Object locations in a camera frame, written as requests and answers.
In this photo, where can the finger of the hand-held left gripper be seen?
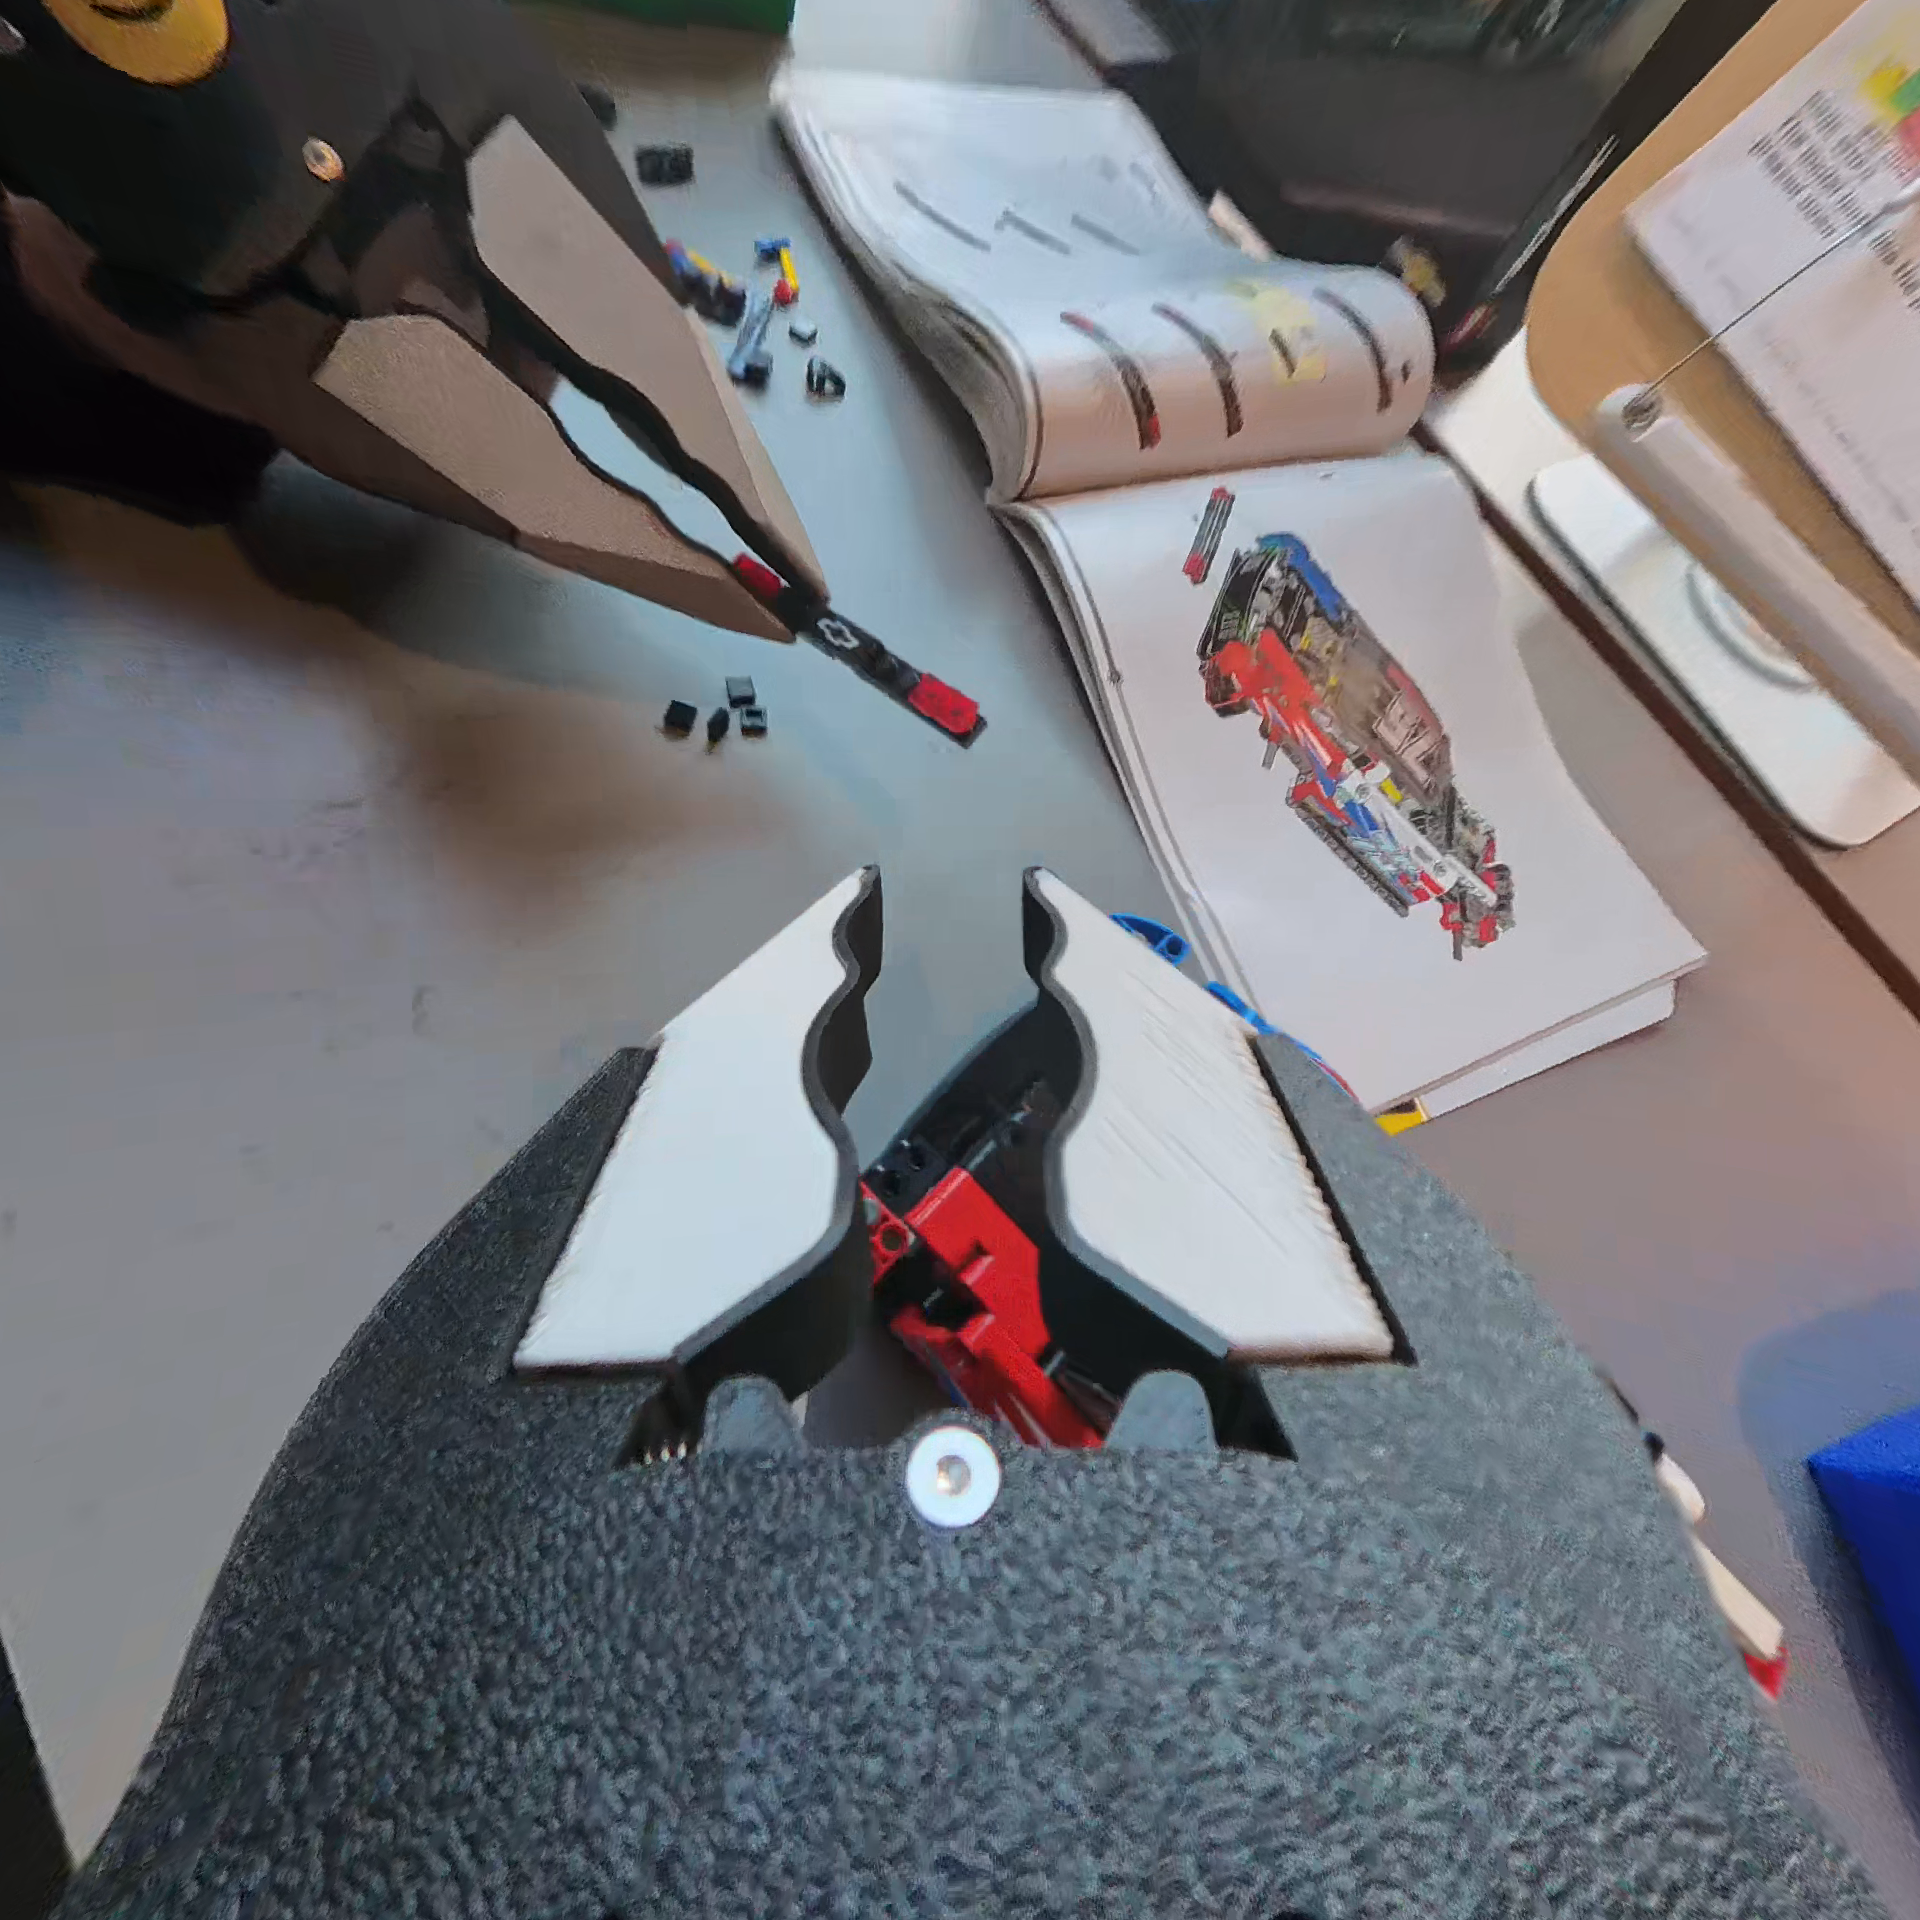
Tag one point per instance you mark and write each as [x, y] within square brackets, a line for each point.
[494, 450]
[616, 299]

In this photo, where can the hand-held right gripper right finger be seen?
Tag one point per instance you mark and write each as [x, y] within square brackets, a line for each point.
[1201, 1184]

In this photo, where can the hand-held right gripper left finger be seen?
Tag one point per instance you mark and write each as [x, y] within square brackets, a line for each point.
[720, 1171]

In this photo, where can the red blue black brick car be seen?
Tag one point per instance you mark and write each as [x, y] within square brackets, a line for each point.
[973, 1275]

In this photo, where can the black and red brick strip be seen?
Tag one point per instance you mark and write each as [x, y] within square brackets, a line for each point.
[938, 697]

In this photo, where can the grey desk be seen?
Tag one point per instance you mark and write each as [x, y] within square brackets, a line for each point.
[376, 900]

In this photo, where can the black plate brick assembly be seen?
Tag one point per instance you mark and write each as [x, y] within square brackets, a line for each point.
[705, 281]

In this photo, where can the long black beam brick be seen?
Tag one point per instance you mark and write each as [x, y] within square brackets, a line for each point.
[754, 331]

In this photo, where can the yellow axle with red end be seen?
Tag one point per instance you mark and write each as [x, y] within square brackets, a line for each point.
[781, 276]

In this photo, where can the open instruction booklet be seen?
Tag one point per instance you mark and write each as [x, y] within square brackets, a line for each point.
[1140, 181]

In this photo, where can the blue plastic bin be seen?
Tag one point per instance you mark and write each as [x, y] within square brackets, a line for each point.
[1875, 1516]

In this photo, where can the black toy set box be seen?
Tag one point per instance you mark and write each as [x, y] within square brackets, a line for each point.
[1348, 120]

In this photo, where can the wooden document board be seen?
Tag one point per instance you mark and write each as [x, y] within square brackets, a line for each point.
[1620, 299]

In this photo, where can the printed instruction sheet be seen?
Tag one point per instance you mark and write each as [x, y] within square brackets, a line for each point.
[1800, 225]

